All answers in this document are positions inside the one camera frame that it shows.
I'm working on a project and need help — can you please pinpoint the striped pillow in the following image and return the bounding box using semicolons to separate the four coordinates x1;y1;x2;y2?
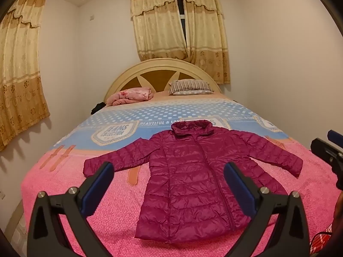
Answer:
168;79;214;96

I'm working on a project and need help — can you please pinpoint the pink floral folded quilt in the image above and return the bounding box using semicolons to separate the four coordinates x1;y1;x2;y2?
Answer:
106;87;154;107

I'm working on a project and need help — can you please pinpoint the dark cloth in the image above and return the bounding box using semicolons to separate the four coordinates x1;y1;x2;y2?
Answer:
90;102;108;115

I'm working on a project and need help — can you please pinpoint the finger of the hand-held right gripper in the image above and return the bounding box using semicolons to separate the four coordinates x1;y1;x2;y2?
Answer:
327;130;343;150
310;138;343;170

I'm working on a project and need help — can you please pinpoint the cream wooden headboard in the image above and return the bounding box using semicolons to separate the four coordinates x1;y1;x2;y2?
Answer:
103;58;222;105

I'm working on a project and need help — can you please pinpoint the person's right forearm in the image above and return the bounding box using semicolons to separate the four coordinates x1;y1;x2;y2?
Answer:
333;190;343;229

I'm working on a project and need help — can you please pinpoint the wide beige floral curtain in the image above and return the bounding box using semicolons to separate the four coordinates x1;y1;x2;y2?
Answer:
0;0;51;152

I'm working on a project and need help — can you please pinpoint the red plaid bag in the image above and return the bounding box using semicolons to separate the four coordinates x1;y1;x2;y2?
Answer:
309;223;334;253

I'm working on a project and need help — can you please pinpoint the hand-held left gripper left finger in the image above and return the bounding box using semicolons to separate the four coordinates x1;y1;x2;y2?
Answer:
27;161;116;257

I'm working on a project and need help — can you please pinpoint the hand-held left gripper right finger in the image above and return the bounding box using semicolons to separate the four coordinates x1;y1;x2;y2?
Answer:
224;162;311;257

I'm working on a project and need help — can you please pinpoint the dark window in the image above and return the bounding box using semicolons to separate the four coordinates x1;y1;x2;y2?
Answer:
177;0;187;50

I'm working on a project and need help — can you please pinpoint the magenta puffer jacket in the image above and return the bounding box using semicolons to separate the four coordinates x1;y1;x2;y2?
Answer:
83;120;304;245

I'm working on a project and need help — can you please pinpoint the pink and blue printed blanket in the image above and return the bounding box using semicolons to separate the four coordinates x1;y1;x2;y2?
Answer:
20;91;341;257

